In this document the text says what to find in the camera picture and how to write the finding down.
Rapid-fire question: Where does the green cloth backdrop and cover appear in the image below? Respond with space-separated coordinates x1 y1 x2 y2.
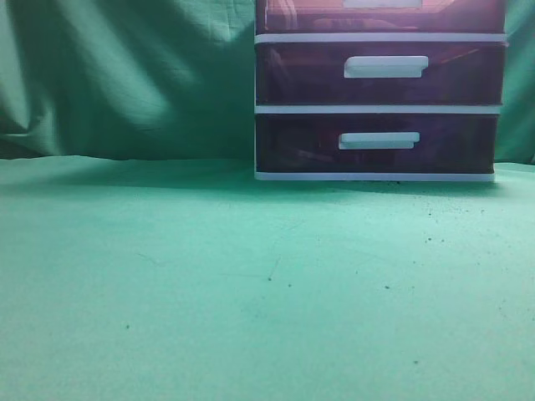
1 1 534 400

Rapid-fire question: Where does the translucent purple drawer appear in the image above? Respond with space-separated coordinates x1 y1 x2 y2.
256 42 507 105
255 0 507 33
255 114 498 174

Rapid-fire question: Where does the white plastic drawer cabinet frame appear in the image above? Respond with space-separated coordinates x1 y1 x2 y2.
254 18 507 182

